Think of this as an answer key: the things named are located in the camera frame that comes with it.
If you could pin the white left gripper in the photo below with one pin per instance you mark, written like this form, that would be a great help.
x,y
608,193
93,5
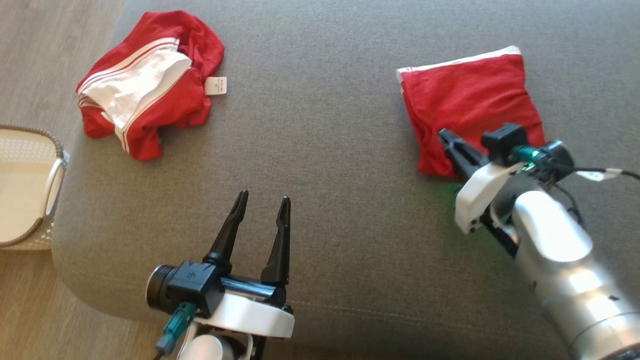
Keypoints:
x,y
250,317

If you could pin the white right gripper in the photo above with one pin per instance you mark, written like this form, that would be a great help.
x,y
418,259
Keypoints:
x,y
475,200

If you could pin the red shorts with white hem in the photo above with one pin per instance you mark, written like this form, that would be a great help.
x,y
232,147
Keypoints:
x,y
465,95

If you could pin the red shorts with white panel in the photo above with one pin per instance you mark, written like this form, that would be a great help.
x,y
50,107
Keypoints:
x,y
185,105

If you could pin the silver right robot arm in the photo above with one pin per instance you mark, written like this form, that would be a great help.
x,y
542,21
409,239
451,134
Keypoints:
x,y
565,260

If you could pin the large grey fabric ottoman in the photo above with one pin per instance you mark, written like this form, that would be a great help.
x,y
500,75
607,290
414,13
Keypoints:
x,y
325,150

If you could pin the white woven laundry basket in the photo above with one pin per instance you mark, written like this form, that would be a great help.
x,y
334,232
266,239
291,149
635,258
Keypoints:
x,y
20,190

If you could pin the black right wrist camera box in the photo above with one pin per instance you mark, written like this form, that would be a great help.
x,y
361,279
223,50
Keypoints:
x,y
505,142

